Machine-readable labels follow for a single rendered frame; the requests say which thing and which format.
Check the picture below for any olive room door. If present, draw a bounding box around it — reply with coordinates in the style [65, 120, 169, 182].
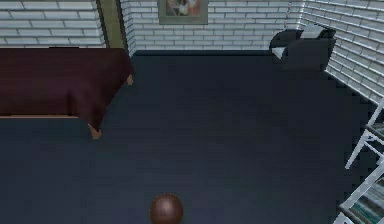
[95, 0, 130, 50]

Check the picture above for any dark red bed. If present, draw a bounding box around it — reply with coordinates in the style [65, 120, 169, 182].
[0, 47, 135, 140]

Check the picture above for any black armchair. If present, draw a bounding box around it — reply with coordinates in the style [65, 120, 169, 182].
[269, 23, 338, 72]

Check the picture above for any grey framed wall picture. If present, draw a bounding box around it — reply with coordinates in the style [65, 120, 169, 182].
[157, 0, 210, 26]

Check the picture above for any white metal shelf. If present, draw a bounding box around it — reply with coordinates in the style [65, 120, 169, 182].
[332, 97, 384, 224]

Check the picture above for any brown basketball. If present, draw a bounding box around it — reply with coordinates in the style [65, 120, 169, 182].
[149, 192, 185, 224]

